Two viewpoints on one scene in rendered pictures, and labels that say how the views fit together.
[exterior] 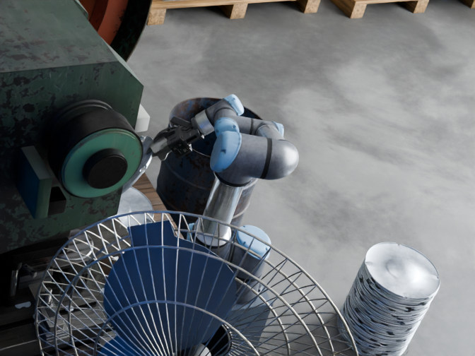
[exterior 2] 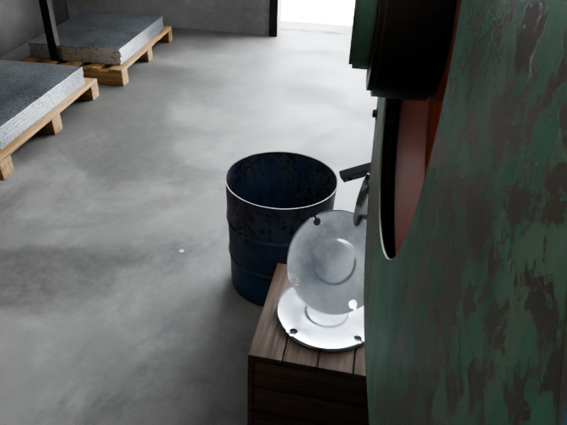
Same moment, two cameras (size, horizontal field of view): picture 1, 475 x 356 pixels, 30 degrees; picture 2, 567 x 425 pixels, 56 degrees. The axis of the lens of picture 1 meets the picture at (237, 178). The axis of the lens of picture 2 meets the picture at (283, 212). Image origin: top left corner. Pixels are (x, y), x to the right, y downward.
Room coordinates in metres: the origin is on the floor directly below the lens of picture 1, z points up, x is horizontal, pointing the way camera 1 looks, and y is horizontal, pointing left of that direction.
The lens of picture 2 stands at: (1.65, 1.28, 1.48)
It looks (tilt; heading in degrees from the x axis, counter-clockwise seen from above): 34 degrees down; 317
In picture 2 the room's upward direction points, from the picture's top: 3 degrees clockwise
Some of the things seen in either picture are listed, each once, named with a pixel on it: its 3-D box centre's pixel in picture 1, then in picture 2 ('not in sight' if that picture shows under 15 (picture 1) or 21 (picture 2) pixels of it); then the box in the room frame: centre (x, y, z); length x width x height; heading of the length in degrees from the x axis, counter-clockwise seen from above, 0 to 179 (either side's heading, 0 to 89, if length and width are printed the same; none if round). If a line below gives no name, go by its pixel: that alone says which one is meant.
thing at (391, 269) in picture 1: (402, 270); not in sight; (2.54, -0.69, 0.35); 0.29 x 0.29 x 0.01
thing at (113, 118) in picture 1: (80, 155); not in sight; (1.44, 0.32, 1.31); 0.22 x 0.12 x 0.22; 131
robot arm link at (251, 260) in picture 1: (248, 250); not in sight; (2.09, -0.10, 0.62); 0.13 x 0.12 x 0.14; 102
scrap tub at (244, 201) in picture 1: (208, 174); (278, 230); (2.90, 0.12, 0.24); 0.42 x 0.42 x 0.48
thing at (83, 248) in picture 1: (83, 257); not in sight; (1.75, 0.34, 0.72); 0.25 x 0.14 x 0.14; 131
